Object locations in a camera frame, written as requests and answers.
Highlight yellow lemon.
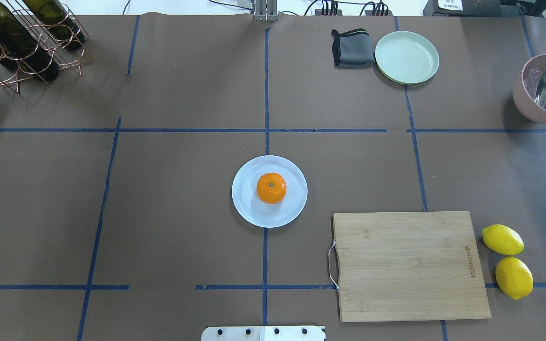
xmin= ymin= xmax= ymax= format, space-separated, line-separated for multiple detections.
xmin=482 ymin=224 xmax=525 ymax=256
xmin=494 ymin=256 xmax=534 ymax=300

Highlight bamboo cutting board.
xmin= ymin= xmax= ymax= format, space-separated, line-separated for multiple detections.
xmin=331 ymin=211 xmax=491 ymax=323

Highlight dark wine bottle lower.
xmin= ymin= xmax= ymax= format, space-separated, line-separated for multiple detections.
xmin=0 ymin=2 xmax=59 ymax=82

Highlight upper yellow lemon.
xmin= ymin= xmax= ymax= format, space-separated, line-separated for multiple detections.
xmin=494 ymin=256 xmax=534 ymax=300

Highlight black desktop computer box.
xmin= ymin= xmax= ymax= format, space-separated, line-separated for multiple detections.
xmin=423 ymin=0 xmax=546 ymax=17

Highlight folded dark grey cloth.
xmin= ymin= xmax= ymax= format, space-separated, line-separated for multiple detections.
xmin=331 ymin=28 xmax=375 ymax=69

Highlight pink bowl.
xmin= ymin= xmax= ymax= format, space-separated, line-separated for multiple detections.
xmin=512 ymin=54 xmax=546 ymax=126

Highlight aluminium frame post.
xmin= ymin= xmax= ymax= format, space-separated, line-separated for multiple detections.
xmin=252 ymin=0 xmax=279 ymax=22

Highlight copper wire bottle rack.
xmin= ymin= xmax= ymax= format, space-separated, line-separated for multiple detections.
xmin=0 ymin=0 xmax=93 ymax=93

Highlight dark wine bottle middle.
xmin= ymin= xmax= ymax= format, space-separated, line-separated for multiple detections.
xmin=23 ymin=0 xmax=85 ymax=51

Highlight light green plate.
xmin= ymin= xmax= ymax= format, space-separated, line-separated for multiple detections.
xmin=374 ymin=31 xmax=440 ymax=85

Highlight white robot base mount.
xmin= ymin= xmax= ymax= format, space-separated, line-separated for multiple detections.
xmin=201 ymin=324 xmax=327 ymax=341

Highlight light blue plate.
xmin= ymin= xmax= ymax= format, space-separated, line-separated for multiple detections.
xmin=231 ymin=155 xmax=308 ymax=228

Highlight lower yellow lemon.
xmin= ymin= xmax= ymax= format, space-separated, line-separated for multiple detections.
xmin=482 ymin=224 xmax=525 ymax=256

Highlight orange mandarin fruit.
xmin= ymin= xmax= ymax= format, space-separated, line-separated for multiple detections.
xmin=256 ymin=172 xmax=287 ymax=205

